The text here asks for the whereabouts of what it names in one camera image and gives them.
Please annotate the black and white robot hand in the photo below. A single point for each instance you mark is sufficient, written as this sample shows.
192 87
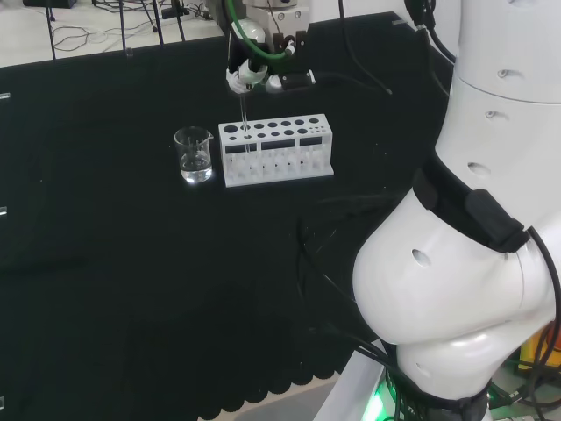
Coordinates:
289 44

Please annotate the clear glass beaker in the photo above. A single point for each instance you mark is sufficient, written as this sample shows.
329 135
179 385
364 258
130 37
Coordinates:
195 169

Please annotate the black bench cloth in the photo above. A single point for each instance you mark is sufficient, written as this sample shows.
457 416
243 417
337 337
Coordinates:
109 263

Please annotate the black device box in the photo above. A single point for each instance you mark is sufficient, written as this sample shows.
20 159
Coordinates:
59 2

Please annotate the yellow stop button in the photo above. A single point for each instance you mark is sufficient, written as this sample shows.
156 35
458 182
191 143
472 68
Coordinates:
532 351

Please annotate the black power adapter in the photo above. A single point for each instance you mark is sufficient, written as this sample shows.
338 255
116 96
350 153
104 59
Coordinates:
173 13

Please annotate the black tripod leg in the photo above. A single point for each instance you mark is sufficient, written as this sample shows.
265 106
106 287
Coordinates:
155 24
50 30
123 26
178 22

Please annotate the clear glass rod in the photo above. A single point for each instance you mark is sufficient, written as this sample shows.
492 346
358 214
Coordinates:
243 114

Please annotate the white test tube rack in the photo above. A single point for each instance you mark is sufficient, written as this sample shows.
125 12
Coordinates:
271 175

